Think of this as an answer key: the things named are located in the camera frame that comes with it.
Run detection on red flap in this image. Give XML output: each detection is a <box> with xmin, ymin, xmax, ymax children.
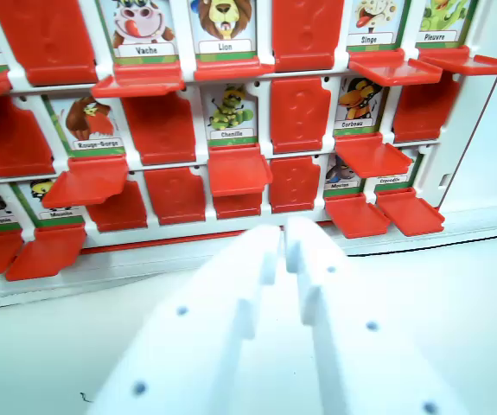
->
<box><xmin>269</xmin><ymin>76</ymin><xmax>335</xmax><ymax>156</ymax></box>

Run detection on white base panel under board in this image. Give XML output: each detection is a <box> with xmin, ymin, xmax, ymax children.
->
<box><xmin>0</xmin><ymin>202</ymin><xmax>497</xmax><ymax>311</ymax></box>

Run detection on red and white game board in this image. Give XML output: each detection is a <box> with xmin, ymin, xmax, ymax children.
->
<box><xmin>0</xmin><ymin>0</ymin><xmax>497</xmax><ymax>287</ymax></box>

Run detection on long black cable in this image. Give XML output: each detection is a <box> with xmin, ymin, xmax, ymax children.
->
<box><xmin>346</xmin><ymin>232</ymin><xmax>497</xmax><ymax>259</ymax></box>

